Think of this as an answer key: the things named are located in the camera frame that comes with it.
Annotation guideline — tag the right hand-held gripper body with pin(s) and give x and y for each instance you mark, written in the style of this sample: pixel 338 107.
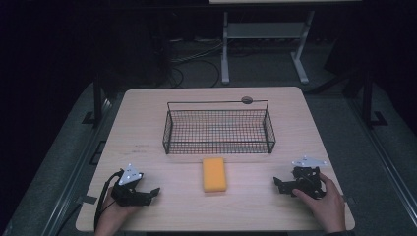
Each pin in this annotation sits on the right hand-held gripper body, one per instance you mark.
pixel 308 180

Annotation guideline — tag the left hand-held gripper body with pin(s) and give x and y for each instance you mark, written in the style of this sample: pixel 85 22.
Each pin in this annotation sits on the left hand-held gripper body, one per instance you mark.
pixel 126 193

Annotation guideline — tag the yellow sponge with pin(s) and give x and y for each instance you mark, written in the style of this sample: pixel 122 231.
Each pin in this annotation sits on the yellow sponge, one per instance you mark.
pixel 214 175

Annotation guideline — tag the person's left hand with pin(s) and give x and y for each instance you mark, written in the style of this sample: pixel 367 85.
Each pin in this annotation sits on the person's left hand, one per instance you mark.
pixel 113 213

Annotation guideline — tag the person's right hand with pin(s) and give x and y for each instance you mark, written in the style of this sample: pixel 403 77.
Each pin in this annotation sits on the person's right hand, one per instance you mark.
pixel 323 203

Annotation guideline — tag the round dark table grommet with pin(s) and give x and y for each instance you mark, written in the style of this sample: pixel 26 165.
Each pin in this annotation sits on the round dark table grommet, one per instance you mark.
pixel 246 100

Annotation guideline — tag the white metal stand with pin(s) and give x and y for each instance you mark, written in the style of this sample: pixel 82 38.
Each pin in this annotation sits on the white metal stand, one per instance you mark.
pixel 265 31

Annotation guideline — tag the aluminium frame rail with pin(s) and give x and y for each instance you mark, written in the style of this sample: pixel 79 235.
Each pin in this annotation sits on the aluminium frame rail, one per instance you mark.
pixel 383 157
pixel 78 170

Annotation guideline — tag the black frame post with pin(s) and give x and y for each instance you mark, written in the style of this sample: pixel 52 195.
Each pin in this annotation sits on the black frame post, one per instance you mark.
pixel 368 98
pixel 97 98

